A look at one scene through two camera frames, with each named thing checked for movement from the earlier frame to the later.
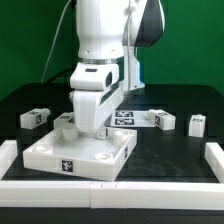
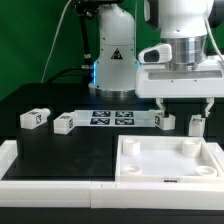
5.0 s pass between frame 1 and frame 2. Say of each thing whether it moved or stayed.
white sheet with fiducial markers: stayed
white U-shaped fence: stayed
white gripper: moved
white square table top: moved
